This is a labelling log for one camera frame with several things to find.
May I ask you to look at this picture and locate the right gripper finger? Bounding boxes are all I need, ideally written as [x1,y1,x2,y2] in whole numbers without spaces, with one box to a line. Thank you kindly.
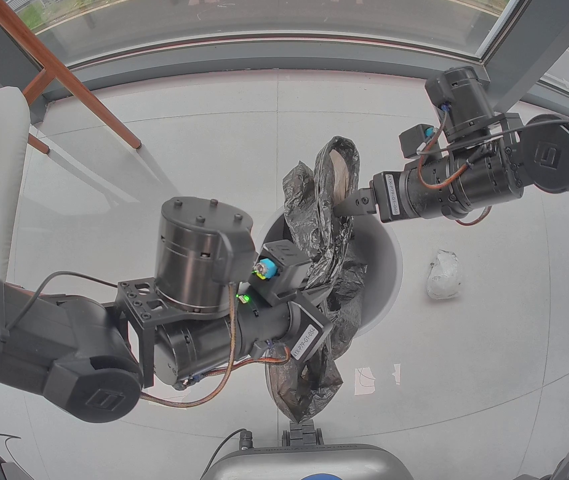
[335,187,380,217]

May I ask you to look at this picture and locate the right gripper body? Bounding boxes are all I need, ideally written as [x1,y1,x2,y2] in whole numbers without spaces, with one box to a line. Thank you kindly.
[371,144,526,224]

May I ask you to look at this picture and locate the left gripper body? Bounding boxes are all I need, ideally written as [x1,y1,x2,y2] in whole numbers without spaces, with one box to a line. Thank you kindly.
[156,301,335,386]

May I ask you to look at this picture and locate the black plastic bag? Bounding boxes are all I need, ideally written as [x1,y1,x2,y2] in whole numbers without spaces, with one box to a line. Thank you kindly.
[263,135,369,425]

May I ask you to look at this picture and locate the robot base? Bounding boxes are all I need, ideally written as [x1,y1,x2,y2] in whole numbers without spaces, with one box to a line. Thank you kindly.
[204,419,411,480]

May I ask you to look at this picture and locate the grey trash bin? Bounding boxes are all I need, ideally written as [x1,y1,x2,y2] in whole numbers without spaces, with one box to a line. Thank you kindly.
[259,202,405,340]

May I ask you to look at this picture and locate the crumpled white plastic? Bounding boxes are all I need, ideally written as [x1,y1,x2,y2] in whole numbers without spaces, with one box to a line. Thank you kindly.
[425,249,465,300]

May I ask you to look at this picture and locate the window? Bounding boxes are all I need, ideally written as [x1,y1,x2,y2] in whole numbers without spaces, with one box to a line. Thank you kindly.
[0,0,569,136]

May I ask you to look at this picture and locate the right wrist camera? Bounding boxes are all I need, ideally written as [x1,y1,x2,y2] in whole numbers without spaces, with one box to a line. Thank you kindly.
[398,123,439,169]

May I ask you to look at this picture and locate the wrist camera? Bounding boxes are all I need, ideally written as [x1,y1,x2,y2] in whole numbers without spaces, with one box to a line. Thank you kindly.
[248,240,311,309]
[398,123,439,169]

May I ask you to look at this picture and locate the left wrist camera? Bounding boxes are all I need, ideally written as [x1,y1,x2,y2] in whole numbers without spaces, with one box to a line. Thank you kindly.
[248,240,311,309]

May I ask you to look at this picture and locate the black cable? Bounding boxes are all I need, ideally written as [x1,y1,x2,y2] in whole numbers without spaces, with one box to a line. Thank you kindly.
[203,427,256,476]

